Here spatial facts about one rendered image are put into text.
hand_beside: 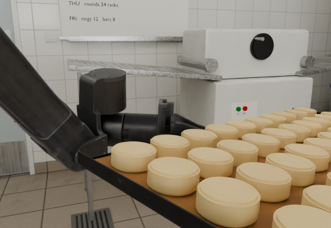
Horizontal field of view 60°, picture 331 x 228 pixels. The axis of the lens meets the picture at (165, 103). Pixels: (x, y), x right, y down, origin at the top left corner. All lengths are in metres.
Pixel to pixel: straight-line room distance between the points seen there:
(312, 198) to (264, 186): 0.04
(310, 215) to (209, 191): 0.07
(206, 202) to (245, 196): 0.03
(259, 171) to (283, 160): 0.05
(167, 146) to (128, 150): 0.05
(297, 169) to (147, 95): 2.39
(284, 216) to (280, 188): 0.06
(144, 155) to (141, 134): 0.15
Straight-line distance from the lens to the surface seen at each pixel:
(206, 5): 2.84
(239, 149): 0.35
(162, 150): 0.34
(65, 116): 0.39
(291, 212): 0.23
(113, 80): 0.43
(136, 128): 0.46
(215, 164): 0.30
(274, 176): 0.29
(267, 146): 0.39
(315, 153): 0.39
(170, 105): 0.49
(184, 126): 0.45
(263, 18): 3.17
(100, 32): 2.52
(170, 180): 0.26
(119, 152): 0.31
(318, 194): 0.27
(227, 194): 0.24
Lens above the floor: 1.13
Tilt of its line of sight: 13 degrees down
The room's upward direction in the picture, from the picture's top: straight up
